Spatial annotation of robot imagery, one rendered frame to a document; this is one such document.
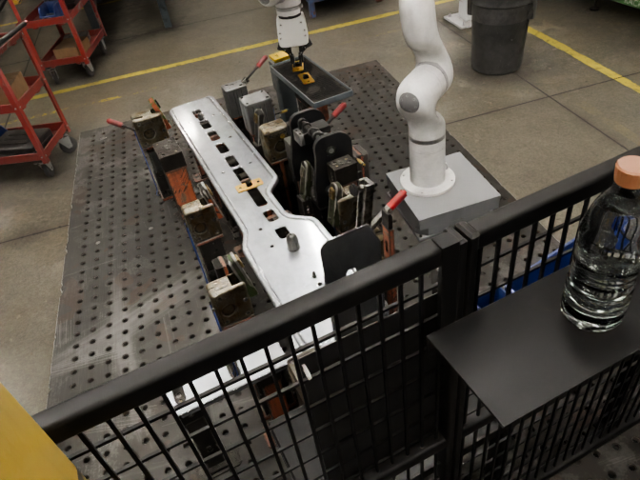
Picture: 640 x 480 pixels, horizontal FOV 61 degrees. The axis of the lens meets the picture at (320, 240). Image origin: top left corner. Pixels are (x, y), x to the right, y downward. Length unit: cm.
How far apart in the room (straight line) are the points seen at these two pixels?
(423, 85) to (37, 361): 217
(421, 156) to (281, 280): 72
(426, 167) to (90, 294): 121
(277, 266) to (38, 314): 199
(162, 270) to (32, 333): 127
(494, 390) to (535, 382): 4
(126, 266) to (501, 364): 160
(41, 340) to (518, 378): 265
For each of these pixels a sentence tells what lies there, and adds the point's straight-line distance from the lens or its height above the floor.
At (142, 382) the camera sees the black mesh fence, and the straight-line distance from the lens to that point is 50.
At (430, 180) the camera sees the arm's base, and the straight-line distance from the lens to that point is 187.
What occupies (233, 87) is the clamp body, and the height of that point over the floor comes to 106.
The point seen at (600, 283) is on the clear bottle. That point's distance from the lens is 60.
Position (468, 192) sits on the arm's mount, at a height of 80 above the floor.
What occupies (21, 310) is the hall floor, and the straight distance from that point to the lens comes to 325.
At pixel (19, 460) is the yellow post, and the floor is 161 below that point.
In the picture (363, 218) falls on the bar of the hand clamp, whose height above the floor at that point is 113.
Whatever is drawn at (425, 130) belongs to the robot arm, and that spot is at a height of 103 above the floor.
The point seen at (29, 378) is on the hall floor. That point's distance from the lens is 289.
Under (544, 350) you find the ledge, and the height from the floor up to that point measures 143.
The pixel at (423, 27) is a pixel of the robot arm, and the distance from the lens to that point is 164.
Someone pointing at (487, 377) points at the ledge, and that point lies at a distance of 60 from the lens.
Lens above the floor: 192
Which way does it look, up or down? 41 degrees down
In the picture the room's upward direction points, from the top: 10 degrees counter-clockwise
